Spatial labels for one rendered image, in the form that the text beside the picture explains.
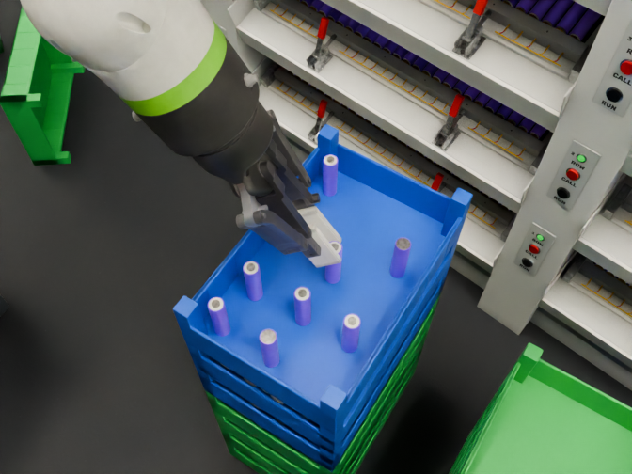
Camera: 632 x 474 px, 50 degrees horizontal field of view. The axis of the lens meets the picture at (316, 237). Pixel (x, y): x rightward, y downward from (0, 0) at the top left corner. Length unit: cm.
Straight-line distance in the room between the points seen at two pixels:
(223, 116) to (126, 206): 99
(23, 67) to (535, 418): 117
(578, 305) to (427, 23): 54
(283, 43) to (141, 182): 48
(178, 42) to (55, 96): 128
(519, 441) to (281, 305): 36
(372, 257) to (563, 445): 34
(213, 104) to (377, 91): 68
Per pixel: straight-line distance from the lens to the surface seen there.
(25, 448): 134
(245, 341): 78
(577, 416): 98
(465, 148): 112
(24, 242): 153
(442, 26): 101
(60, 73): 182
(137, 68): 50
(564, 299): 124
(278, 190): 63
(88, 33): 47
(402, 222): 86
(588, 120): 92
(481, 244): 126
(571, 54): 97
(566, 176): 100
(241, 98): 54
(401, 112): 116
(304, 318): 77
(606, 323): 124
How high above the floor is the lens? 120
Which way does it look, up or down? 58 degrees down
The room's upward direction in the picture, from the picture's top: straight up
